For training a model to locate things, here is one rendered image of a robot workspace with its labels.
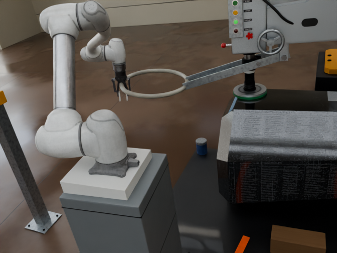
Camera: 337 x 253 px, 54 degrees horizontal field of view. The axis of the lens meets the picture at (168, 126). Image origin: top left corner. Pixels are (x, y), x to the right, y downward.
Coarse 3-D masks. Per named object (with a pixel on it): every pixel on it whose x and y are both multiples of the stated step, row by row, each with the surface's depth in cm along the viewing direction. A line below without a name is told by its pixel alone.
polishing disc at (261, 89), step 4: (240, 84) 226; (256, 84) 222; (260, 84) 221; (236, 88) 221; (240, 88) 220; (256, 88) 216; (260, 88) 216; (264, 88) 215; (236, 92) 215; (240, 92) 214; (244, 92) 213; (248, 92) 213; (252, 92) 212; (256, 92) 211; (260, 92) 210; (264, 92) 211; (244, 96) 210; (248, 96) 209; (252, 96) 208; (256, 96) 209
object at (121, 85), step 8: (136, 72) 245; (144, 72) 248; (152, 72) 250; (160, 72) 250; (168, 72) 247; (176, 72) 243; (120, 88) 223; (184, 88) 218; (136, 96) 212; (144, 96) 210; (152, 96) 209; (160, 96) 210; (168, 96) 212
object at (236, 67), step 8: (264, 56) 209; (272, 56) 198; (288, 56) 195; (224, 64) 219; (232, 64) 217; (240, 64) 216; (248, 64) 203; (256, 64) 201; (264, 64) 201; (200, 72) 225; (208, 72) 223; (216, 72) 211; (224, 72) 209; (232, 72) 208; (240, 72) 207; (192, 80) 217; (200, 80) 216; (208, 80) 214; (216, 80) 213
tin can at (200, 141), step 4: (196, 140) 300; (200, 140) 299; (204, 140) 298; (196, 144) 299; (200, 144) 295; (204, 144) 296; (200, 148) 297; (204, 148) 298; (200, 152) 300; (204, 152) 300
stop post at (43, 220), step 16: (0, 96) 202; (0, 112) 205; (0, 128) 208; (16, 144) 219; (16, 160) 220; (16, 176) 229; (32, 176) 234; (32, 192) 235; (32, 208) 242; (32, 224) 251; (48, 224) 249
